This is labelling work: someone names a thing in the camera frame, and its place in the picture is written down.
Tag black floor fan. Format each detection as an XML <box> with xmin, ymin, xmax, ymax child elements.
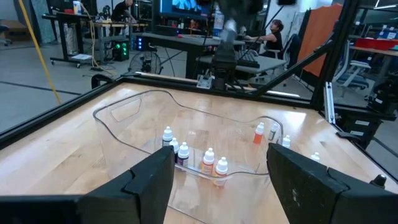
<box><xmin>127</xmin><ymin>46</ymin><xmax>164</xmax><ymax>75</ymax></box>

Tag clear plastic bin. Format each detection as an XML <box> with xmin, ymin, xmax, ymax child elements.
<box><xmin>92</xmin><ymin>89</ymin><xmax>284</xmax><ymax>224</ymax></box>

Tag person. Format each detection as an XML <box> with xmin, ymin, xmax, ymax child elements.
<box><xmin>244</xmin><ymin>19</ymin><xmax>285</xmax><ymax>58</ymax></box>
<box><xmin>110</xmin><ymin>0</ymin><xmax>137</xmax><ymax>24</ymax></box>

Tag small dark bottle white label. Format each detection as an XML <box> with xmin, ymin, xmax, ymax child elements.
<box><xmin>267</xmin><ymin>123</ymin><xmax>279</xmax><ymax>141</ymax></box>
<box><xmin>162</xmin><ymin>126</ymin><xmax>174</xmax><ymax>147</ymax></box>

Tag grey desk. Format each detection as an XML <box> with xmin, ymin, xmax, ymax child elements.
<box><xmin>197</xmin><ymin>54</ymin><xmax>287</xmax><ymax>85</ymax></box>

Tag red storage bin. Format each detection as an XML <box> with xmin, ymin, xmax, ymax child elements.
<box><xmin>354</xmin><ymin>37</ymin><xmax>398</xmax><ymax>51</ymax></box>

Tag black keyboard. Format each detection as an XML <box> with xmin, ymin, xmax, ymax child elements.
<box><xmin>236</xmin><ymin>57</ymin><xmax>261</xmax><ymax>69</ymax></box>

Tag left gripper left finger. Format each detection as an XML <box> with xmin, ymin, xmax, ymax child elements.
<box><xmin>0</xmin><ymin>145</ymin><xmax>176</xmax><ymax>224</ymax></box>

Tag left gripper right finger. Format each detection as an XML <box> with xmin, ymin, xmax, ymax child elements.
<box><xmin>266</xmin><ymin>142</ymin><xmax>398</xmax><ymax>224</ymax></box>

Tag orange panel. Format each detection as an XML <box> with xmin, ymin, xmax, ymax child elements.
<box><xmin>297</xmin><ymin>2</ymin><xmax>343</xmax><ymax>78</ymax></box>

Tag computer tower green lights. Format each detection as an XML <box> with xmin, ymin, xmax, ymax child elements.
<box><xmin>111</xmin><ymin>37</ymin><xmax>131</xmax><ymax>62</ymax></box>

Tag yellow cable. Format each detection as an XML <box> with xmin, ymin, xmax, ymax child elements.
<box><xmin>17</xmin><ymin>0</ymin><xmax>62</xmax><ymax>106</ymax></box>

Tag white office chair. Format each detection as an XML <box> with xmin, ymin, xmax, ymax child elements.
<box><xmin>334</xmin><ymin>40</ymin><xmax>373</xmax><ymax>91</ymax></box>

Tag small purple food coloring bottle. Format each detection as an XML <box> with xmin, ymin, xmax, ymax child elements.
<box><xmin>177</xmin><ymin>141</ymin><xmax>190</xmax><ymax>169</ymax></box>

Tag dark office desk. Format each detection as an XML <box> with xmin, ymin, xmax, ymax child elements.
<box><xmin>141</xmin><ymin>32</ymin><xmax>246</xmax><ymax>80</ymax></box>

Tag black aluminium table frame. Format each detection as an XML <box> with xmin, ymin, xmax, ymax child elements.
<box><xmin>0</xmin><ymin>0</ymin><xmax>398</xmax><ymax>184</ymax></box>

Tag large display screen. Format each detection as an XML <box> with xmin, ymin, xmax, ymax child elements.
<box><xmin>159</xmin><ymin>0</ymin><xmax>215</xmax><ymax>19</ymax></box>

